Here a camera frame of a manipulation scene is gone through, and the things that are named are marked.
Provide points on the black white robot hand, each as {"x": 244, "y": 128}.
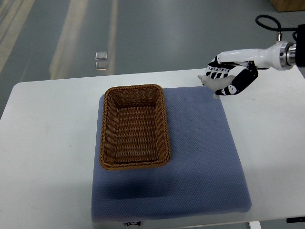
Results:
{"x": 244, "y": 64}

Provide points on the white toy bear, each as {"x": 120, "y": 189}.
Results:
{"x": 216, "y": 84}

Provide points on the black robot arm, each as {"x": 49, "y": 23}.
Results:
{"x": 287, "y": 54}

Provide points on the brown wicker basket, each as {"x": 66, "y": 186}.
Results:
{"x": 134, "y": 130}

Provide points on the brown cardboard box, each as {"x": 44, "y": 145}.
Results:
{"x": 288, "y": 5}

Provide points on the blue fabric mat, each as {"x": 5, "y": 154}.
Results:
{"x": 203, "y": 177}

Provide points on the black table control panel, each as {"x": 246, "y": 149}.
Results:
{"x": 291, "y": 221}

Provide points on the white table leg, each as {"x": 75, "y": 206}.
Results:
{"x": 255, "y": 225}

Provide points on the upper metal floor plate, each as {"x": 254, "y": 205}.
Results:
{"x": 101, "y": 55}

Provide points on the black table label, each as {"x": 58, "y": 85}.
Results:
{"x": 133, "y": 225}

